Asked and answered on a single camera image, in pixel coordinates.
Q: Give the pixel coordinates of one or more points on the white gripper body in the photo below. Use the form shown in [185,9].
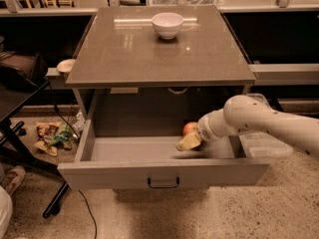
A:
[204,129]

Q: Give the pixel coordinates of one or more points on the person's shoe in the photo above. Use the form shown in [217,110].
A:
[13,179]

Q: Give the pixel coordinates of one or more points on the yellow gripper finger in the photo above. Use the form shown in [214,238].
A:
[189,141]

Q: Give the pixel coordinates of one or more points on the dark bag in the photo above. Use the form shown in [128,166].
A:
[22,72]

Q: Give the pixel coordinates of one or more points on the grey cabinet with counter top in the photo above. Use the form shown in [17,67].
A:
[148,86]

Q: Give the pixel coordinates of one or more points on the red apple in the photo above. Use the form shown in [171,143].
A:
[189,127]

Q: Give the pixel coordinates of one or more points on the white bowl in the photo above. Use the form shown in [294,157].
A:
[167,25]

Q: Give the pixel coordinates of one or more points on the open grey top drawer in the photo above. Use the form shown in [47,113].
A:
[123,154]

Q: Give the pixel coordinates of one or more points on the clear plastic storage bin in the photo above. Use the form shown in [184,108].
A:
[262,145]

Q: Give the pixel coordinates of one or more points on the small beige dish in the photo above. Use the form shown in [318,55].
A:
[66,66]

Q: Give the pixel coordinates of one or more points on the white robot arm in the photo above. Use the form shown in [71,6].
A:
[243,114]

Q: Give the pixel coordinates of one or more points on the black drawer handle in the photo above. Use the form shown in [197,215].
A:
[163,185]

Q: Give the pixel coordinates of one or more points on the black table with legs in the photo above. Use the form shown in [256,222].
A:
[11,146]

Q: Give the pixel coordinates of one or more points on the snack bags pile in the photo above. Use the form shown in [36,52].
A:
[52,134]

